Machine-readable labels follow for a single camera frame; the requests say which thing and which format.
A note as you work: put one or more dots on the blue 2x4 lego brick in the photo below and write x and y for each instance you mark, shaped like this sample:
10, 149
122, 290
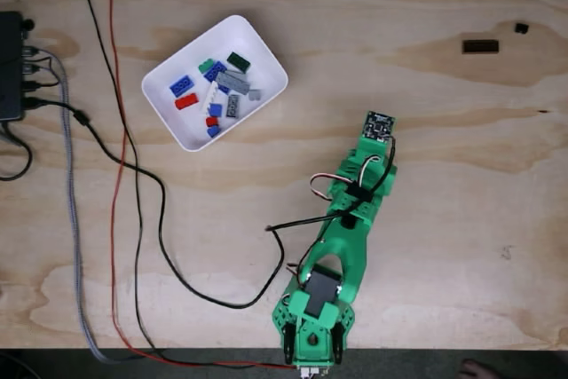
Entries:
181, 85
213, 72

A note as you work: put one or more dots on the dark grey lego plate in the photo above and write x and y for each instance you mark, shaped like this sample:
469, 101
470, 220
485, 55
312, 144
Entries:
233, 81

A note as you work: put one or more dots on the grey 2x2 lego brick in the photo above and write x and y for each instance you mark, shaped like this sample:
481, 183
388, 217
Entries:
254, 95

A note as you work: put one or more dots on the camera circuit board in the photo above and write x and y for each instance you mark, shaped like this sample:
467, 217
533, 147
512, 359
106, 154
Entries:
377, 125

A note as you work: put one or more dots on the light grey 2x4 lego brick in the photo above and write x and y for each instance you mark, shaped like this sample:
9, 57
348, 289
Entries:
233, 106

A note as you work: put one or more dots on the brown lego brick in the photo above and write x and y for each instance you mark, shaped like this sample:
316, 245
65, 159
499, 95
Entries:
480, 46

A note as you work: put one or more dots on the red 2x2 lego brick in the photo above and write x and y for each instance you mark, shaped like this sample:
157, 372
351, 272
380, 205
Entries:
212, 121

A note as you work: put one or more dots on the small black lego piece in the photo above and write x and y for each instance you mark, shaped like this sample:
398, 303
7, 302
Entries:
522, 27

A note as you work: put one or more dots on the black round knob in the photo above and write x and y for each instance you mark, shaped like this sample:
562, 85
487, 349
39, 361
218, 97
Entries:
27, 25

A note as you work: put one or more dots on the red 2x4 lego brick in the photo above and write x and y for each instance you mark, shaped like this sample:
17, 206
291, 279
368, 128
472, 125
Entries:
186, 101

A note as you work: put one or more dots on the dark grey USB hub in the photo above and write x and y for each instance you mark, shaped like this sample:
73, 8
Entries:
10, 64

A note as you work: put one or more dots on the dark green 2x4 lego brick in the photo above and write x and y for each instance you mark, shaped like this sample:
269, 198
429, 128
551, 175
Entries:
239, 62

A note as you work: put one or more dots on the long white lego brick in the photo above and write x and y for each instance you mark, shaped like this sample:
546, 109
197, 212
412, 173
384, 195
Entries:
207, 99

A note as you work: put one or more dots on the blue 2x2 lego brick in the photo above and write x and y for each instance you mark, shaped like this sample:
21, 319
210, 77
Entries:
213, 131
215, 109

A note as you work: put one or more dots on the white plastic bin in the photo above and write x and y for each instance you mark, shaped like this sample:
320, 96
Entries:
248, 41

